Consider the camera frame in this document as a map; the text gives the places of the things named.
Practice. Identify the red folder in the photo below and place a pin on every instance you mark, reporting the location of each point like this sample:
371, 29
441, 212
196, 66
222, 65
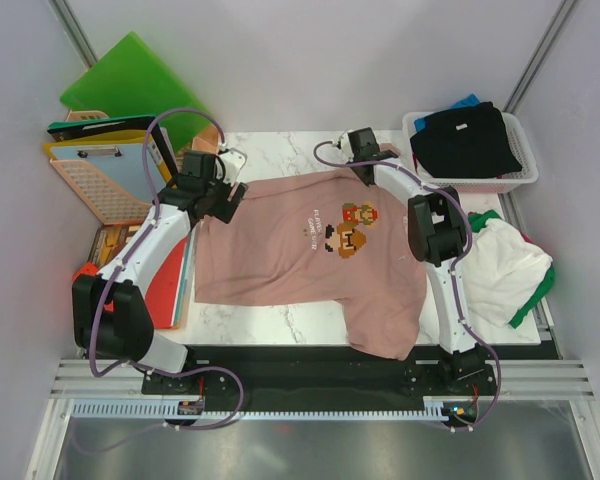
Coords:
166, 292

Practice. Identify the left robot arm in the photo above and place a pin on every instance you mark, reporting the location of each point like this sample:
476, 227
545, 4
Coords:
110, 314

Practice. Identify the white cable duct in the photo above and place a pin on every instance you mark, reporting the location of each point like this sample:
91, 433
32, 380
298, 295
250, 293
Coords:
181, 409

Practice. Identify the pink t shirt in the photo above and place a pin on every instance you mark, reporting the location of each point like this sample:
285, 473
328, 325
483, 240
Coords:
322, 236

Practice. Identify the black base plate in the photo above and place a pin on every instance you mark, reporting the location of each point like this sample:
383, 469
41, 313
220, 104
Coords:
325, 379

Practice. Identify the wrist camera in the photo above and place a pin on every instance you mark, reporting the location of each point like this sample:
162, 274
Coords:
232, 161
343, 144

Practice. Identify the aluminium frame rail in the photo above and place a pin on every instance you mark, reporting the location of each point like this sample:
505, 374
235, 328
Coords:
524, 372

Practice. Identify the black folder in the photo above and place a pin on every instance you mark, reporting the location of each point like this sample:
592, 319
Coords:
113, 128

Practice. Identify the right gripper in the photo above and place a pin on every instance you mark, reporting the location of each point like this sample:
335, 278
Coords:
365, 182

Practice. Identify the brown book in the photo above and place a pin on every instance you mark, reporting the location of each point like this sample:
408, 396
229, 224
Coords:
109, 241

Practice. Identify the orange desk organizer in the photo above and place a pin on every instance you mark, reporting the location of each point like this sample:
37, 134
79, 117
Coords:
207, 140

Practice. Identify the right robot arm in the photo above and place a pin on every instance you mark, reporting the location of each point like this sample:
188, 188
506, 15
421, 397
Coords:
439, 236

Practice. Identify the black t shirt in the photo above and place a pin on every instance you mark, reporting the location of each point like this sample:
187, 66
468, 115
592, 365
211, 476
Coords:
465, 143

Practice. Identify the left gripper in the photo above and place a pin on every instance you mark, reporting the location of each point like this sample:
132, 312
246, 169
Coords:
226, 209

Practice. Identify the pink file rack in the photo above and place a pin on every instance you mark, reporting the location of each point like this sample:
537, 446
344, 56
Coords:
110, 203

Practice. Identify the green t shirt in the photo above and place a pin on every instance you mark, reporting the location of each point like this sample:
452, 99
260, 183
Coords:
530, 305

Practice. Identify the yellow folder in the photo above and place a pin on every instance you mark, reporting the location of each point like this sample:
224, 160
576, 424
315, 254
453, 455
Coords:
157, 167

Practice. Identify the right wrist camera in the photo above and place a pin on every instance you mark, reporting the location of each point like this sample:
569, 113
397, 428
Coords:
343, 144

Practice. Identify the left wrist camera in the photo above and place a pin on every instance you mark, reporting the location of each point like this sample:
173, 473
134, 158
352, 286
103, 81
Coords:
232, 161

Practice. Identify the green plastic folder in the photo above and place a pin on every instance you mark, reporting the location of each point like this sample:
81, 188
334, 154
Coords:
131, 79

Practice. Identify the blue clipboard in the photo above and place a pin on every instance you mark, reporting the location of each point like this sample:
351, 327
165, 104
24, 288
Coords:
121, 162

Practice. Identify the white laundry basket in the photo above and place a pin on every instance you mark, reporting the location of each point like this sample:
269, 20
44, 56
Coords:
519, 147

